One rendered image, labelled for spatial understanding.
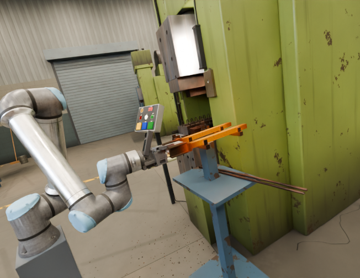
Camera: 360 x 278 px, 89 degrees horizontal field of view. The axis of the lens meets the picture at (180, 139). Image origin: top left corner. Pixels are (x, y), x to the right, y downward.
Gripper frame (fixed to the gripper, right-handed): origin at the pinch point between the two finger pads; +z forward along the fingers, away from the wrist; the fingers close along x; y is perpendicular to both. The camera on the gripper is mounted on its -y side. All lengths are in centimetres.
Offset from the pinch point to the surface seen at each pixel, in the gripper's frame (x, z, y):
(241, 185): 10.9, 21.4, 28.7
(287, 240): -17, 75, 100
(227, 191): 10.1, 13.5, 28.7
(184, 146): 11.1, -2.7, 1.7
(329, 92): 11, 118, -1
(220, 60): -5, 43, -38
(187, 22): -28, 45, -76
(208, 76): -17, 42, -33
